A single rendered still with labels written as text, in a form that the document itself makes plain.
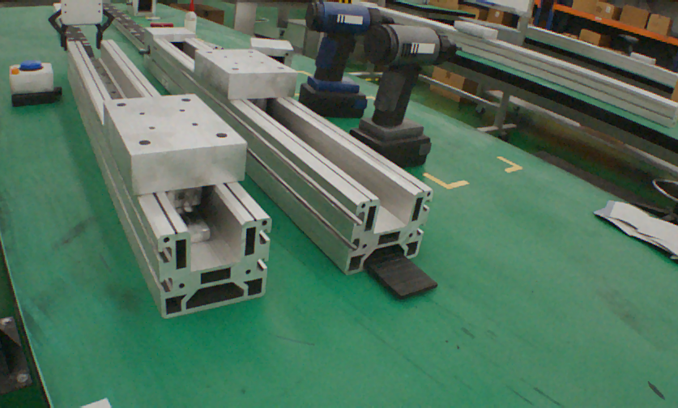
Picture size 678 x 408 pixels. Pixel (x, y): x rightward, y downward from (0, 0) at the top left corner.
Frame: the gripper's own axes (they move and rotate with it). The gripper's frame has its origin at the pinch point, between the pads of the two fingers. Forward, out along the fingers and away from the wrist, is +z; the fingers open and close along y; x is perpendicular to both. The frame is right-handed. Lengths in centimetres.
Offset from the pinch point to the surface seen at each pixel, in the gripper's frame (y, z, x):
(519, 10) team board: -278, -17, -85
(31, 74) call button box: 13.1, -1.9, 35.2
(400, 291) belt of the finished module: -17, 3, 105
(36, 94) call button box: 12.4, 2.0, 35.3
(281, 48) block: -38, -6, 36
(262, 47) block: -34.0, -5.4, 34.6
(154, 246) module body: 5, -2, 97
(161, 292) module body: 5, 1, 99
